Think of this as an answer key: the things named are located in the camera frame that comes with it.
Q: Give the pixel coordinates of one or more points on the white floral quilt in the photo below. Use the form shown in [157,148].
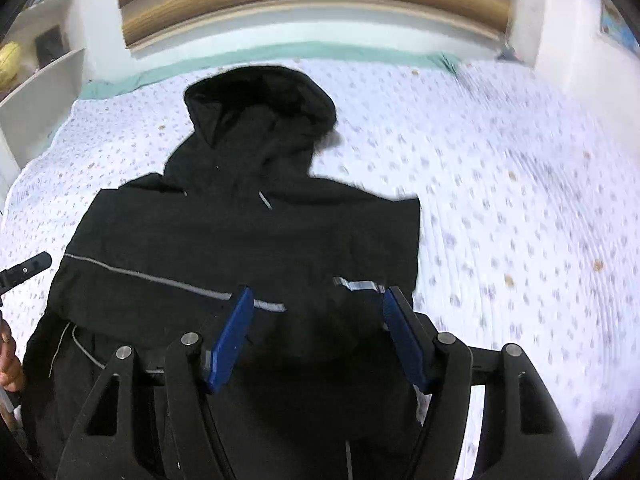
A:
[500,210]

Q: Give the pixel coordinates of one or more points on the black hooded jacket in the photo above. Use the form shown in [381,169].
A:
[240,240]

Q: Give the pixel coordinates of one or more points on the yellow globe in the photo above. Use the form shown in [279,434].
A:
[10,62]

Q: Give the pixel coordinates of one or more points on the black box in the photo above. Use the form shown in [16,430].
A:
[50,45]

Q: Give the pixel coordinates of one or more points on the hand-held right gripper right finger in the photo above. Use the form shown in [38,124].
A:
[406,340]

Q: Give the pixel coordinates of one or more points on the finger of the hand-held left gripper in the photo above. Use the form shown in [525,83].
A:
[27,269]

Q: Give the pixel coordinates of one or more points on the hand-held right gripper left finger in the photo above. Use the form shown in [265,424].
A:
[231,340]

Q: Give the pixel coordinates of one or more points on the person's left hand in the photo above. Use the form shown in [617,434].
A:
[10,360]

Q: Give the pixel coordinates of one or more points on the white bookshelf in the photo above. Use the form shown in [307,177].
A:
[50,75]

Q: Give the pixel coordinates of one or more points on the wall map poster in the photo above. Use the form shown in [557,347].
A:
[617,25]

